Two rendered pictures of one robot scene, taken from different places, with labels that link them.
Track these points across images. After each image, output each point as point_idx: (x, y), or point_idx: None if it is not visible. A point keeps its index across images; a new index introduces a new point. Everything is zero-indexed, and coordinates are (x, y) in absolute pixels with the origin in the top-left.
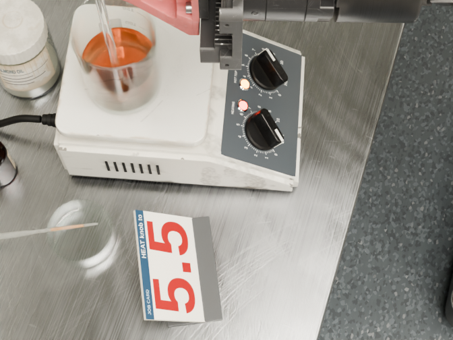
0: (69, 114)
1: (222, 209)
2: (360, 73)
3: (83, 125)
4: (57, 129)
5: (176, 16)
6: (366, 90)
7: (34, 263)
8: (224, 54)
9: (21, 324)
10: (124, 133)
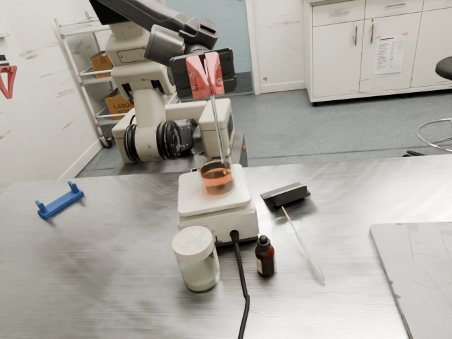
0: (241, 198)
1: (255, 193)
2: None
3: (244, 192)
4: (249, 200)
5: (221, 86)
6: None
7: (308, 239)
8: (234, 76)
9: (339, 234)
10: (244, 181)
